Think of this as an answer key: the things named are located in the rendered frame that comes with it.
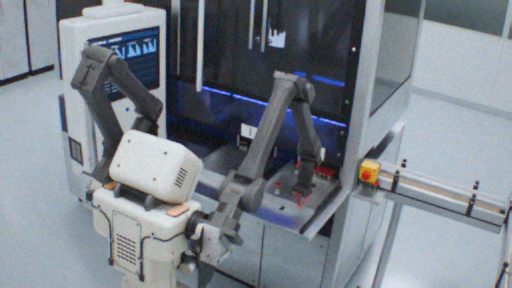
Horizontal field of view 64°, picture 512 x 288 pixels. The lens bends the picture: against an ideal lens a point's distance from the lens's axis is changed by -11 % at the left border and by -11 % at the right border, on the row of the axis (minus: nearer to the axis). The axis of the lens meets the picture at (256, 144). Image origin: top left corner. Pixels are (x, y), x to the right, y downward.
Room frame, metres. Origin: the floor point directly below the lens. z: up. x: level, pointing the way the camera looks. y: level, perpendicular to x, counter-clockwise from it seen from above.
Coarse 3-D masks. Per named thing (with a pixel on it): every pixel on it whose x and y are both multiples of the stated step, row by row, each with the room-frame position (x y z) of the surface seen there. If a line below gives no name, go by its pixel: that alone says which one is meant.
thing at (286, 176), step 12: (288, 168) 1.88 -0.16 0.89; (276, 180) 1.77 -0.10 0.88; (288, 180) 1.78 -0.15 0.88; (312, 180) 1.79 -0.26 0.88; (336, 180) 1.80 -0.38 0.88; (264, 192) 1.61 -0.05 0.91; (288, 192) 1.67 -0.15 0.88; (312, 192) 1.69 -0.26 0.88; (324, 192) 1.69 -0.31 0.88; (288, 204) 1.56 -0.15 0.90; (300, 204) 1.59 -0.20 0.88; (312, 204) 1.59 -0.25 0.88
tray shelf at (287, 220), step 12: (204, 156) 1.96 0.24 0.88; (276, 168) 1.88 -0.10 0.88; (204, 180) 1.73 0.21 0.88; (216, 180) 1.73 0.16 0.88; (204, 192) 1.63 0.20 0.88; (216, 192) 1.64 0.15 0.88; (216, 204) 1.57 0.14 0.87; (264, 204) 1.57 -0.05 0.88; (276, 204) 1.58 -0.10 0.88; (336, 204) 1.60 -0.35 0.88; (252, 216) 1.49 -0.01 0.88; (264, 216) 1.49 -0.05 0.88; (276, 216) 1.49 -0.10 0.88; (288, 216) 1.50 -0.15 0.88; (300, 216) 1.50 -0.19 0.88; (324, 216) 1.51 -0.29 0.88; (276, 228) 1.43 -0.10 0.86; (288, 228) 1.42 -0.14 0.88; (300, 228) 1.42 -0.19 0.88; (312, 228) 1.42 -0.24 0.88
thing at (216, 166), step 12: (228, 144) 2.05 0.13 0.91; (216, 156) 1.96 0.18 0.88; (228, 156) 1.97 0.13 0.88; (240, 156) 1.98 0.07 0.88; (276, 156) 1.94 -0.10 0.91; (204, 168) 1.84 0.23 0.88; (216, 168) 1.84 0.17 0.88; (228, 168) 1.85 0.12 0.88; (264, 168) 1.85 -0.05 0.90; (240, 180) 1.75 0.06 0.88
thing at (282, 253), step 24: (384, 144) 2.24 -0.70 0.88; (72, 168) 2.67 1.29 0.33; (72, 192) 2.69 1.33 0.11; (360, 216) 1.96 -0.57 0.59; (264, 240) 1.90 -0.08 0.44; (288, 240) 1.84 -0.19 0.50; (312, 240) 1.78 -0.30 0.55; (360, 240) 2.07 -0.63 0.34; (240, 264) 1.97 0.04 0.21; (264, 264) 1.90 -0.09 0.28; (288, 264) 1.83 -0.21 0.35; (312, 264) 1.77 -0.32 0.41
